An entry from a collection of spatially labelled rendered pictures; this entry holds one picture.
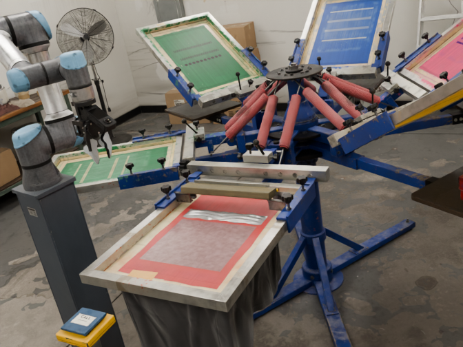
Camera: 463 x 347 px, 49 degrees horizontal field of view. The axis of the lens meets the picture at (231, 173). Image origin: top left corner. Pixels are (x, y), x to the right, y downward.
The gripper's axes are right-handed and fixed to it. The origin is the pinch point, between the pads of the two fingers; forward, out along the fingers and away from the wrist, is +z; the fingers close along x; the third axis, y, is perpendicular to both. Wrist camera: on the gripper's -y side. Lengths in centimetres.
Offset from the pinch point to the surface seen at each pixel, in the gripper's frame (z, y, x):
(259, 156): 29, -8, -73
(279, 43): 50, 213, -424
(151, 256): 40.6, -5.2, -4.7
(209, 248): 40.6, -22.5, -17.6
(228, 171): 34, 5, -65
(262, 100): 16, 14, -111
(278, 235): 39, -43, -32
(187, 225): 40.6, -2.3, -27.6
